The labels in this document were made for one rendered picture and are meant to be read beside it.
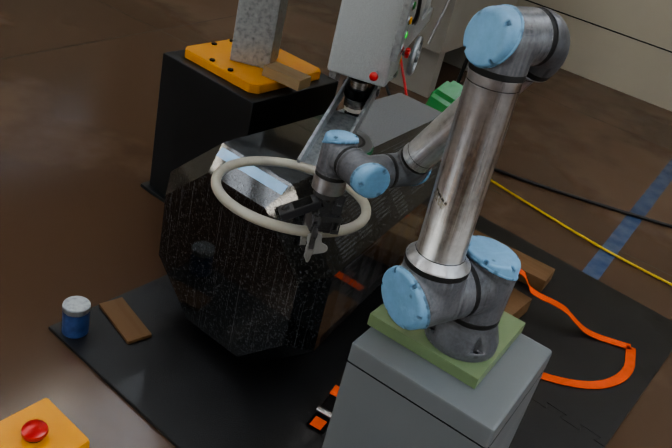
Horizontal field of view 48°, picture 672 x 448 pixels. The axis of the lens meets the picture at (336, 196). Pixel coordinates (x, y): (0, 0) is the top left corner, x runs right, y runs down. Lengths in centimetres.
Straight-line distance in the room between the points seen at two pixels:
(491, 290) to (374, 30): 114
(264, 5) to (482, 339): 206
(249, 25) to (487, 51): 218
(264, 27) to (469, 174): 210
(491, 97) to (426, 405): 77
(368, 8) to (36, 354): 171
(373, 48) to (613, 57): 513
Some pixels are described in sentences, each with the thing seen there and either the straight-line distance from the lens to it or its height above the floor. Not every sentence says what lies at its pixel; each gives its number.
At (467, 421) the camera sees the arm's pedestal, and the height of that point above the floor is 83.
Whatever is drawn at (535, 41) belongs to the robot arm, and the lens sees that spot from 151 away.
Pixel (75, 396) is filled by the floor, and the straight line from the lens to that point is 287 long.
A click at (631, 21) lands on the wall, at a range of 752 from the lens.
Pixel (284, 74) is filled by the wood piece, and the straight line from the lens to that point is 343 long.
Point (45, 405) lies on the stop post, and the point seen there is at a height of 108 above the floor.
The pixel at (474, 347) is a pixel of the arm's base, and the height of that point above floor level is 92.
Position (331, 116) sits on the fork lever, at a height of 98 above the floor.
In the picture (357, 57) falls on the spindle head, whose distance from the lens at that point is 267.
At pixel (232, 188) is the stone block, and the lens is 263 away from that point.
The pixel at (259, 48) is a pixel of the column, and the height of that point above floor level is 87.
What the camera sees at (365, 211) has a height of 94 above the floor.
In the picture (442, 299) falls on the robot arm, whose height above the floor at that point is 111.
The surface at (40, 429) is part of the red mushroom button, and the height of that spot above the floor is 110.
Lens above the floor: 206
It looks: 29 degrees down
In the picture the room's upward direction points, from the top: 14 degrees clockwise
